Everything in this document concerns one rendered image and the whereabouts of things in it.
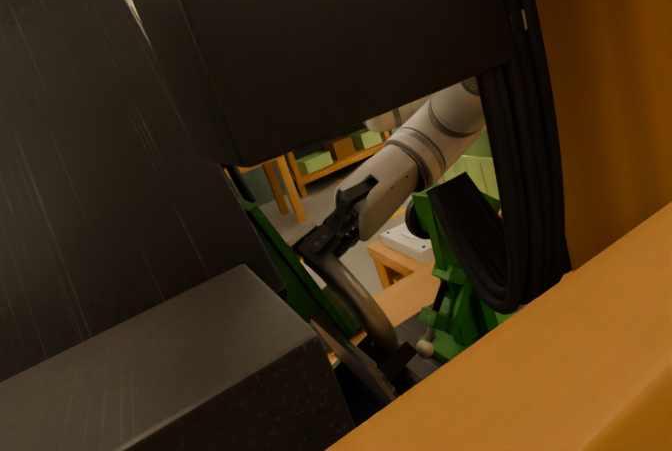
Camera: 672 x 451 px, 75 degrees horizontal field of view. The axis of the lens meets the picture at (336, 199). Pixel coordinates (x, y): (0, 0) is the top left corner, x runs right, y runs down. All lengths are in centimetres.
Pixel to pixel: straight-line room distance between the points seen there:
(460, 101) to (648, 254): 34
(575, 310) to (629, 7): 16
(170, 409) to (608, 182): 28
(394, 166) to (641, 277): 36
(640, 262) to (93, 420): 28
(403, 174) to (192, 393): 34
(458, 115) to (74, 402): 44
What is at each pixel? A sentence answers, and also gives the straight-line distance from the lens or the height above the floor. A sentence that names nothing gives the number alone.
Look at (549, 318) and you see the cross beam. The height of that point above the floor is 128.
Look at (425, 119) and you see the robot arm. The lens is 57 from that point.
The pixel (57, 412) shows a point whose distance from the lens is 34.
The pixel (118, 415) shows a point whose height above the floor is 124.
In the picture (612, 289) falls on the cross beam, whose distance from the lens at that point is 19.
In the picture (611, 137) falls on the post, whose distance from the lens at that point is 29.
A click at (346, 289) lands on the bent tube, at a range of 49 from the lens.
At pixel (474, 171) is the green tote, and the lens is 162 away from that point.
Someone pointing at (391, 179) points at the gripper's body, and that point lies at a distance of 51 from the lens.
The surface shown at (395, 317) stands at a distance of 90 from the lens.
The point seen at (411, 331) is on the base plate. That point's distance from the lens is 85.
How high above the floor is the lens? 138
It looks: 15 degrees down
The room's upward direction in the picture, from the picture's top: 19 degrees counter-clockwise
